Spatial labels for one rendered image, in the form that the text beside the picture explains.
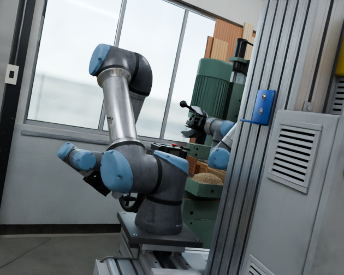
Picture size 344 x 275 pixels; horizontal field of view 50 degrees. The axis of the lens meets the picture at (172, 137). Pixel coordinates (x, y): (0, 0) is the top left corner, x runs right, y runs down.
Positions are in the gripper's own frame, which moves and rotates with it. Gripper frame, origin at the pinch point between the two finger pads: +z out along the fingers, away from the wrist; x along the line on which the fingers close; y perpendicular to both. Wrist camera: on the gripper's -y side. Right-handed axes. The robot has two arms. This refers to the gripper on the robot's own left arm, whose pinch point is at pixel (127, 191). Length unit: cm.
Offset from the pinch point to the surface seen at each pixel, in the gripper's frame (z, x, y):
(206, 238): 43.7, 10.9, -5.5
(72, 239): 61, -136, 56
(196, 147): 19.7, -7.7, -38.8
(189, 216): 27.6, 10.9, -8.6
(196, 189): 16.3, 18.2, -19.1
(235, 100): 20, -4, -70
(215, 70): -1, -4, -72
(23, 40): -66, -133, -38
